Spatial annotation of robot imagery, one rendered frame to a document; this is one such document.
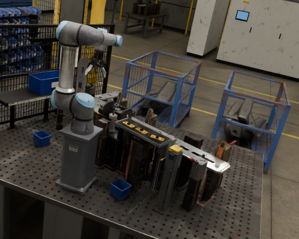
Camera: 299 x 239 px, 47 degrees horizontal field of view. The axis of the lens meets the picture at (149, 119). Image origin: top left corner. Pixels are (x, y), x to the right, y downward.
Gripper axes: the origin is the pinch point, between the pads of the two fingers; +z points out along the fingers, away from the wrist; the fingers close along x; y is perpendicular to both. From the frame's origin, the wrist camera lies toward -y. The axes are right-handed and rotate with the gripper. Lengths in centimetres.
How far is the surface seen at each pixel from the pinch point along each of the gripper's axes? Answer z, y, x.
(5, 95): 27, -33, -57
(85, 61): -6.2, -41.3, 2.8
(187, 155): 37, 62, 52
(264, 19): -134, -514, 604
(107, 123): 27.7, 26.2, 5.7
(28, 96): 26, -31, -41
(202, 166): 36, 83, 51
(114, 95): 21, -47, 35
